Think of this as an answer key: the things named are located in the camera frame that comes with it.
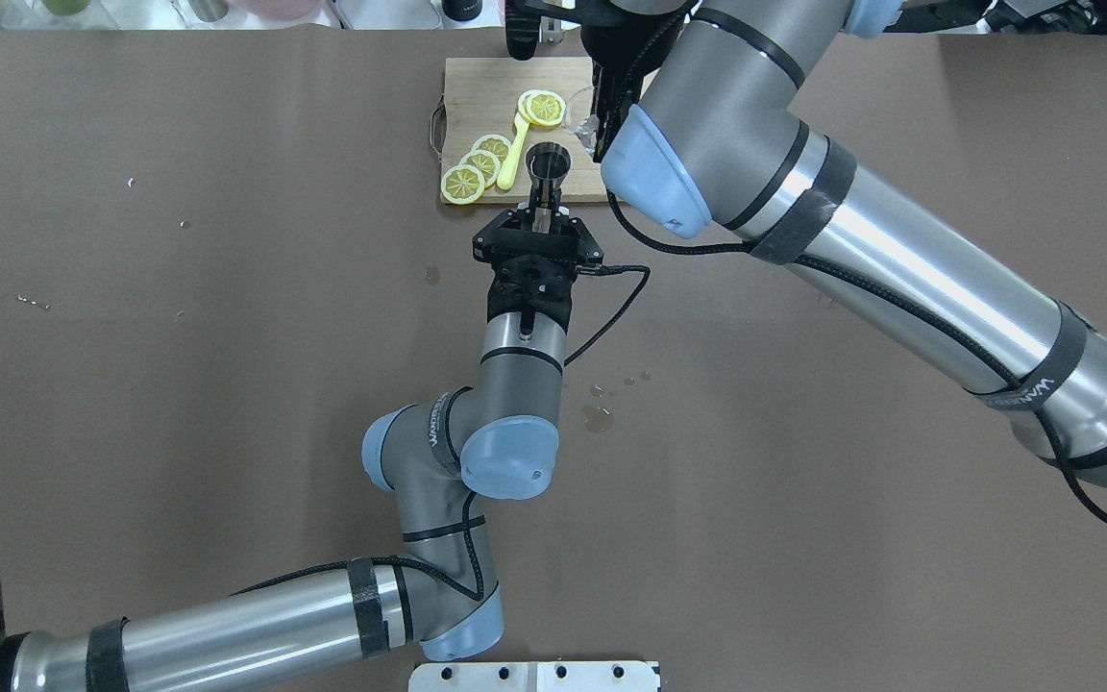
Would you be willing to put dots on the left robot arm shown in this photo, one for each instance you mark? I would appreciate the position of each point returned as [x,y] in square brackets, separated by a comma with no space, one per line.
[496,440]

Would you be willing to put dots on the steel jigger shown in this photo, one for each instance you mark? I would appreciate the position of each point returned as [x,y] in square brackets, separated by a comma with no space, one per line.
[548,164]

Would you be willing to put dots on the lemon slice on knife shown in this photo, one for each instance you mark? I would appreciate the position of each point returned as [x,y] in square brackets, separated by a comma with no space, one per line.
[543,108]

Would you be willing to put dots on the wooden cutting board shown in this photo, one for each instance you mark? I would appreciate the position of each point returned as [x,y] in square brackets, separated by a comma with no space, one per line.
[480,96]

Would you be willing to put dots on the clear glass measuring cup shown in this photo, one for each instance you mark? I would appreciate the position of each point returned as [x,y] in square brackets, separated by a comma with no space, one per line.
[580,120]

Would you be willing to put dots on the lemon slice middle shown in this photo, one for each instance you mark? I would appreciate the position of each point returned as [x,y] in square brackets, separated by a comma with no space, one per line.
[487,163]

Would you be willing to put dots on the yellow plastic knife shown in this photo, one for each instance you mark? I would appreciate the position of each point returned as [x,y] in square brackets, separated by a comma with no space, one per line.
[509,169]

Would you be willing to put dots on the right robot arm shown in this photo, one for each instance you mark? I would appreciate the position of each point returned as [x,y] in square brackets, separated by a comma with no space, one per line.
[713,141]

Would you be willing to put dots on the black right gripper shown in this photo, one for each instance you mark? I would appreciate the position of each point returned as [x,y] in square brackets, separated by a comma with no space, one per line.
[608,46]

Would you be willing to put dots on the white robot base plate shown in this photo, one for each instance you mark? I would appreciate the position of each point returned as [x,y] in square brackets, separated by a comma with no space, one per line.
[547,675]

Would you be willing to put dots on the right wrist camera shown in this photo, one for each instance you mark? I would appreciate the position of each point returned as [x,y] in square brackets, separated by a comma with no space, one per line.
[523,21]

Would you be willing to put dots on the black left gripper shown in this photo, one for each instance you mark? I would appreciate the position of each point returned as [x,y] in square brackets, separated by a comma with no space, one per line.
[502,306]

